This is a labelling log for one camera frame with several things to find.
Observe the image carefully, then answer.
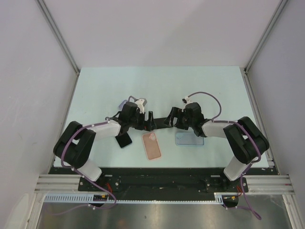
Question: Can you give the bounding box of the left aluminium frame post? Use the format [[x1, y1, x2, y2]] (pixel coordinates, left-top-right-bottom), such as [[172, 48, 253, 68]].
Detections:
[[35, 0, 80, 75]]

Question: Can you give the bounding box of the aluminium cross rail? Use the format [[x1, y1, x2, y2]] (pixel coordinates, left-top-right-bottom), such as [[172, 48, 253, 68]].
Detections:
[[34, 174, 295, 195]]

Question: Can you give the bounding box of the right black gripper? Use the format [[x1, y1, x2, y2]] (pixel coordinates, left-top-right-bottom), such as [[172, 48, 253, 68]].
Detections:
[[163, 107, 195, 130]]

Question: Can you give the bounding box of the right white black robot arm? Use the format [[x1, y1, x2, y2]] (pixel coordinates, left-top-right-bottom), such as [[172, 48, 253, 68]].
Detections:
[[163, 102, 270, 191]]

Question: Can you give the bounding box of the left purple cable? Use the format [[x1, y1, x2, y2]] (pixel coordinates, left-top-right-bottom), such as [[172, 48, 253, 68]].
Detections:
[[47, 95, 143, 215]]

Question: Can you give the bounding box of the aluminium frame post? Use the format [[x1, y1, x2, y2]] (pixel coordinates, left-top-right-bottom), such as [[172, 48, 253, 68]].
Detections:
[[244, 0, 290, 74], [35, 0, 80, 75]]

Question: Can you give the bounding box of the black phone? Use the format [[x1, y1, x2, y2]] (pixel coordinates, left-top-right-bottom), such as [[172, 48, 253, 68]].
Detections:
[[115, 133, 132, 148], [154, 117, 173, 130]]

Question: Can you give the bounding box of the right aluminium frame post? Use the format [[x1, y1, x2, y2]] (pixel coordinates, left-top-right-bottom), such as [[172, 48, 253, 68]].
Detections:
[[244, 0, 290, 74]]

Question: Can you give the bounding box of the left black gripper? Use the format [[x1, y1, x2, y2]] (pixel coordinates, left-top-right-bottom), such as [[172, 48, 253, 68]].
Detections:
[[128, 109, 156, 131]]

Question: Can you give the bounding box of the white slotted cable duct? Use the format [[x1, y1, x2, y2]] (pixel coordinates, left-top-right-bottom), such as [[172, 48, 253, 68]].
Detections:
[[44, 193, 237, 204]]

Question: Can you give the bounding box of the purple phone case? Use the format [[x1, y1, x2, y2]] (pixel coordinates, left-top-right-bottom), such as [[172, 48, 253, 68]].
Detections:
[[119, 100, 127, 110]]

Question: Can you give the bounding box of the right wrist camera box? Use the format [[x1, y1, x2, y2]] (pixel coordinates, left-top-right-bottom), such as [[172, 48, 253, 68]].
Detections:
[[182, 96, 192, 104]]

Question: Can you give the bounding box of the pink phone case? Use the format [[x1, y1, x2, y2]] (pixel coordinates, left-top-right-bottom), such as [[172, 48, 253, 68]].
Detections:
[[142, 132, 162, 160]]

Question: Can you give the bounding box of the blue phone case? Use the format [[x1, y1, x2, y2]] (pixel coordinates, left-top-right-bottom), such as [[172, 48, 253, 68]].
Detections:
[[175, 132, 204, 146]]

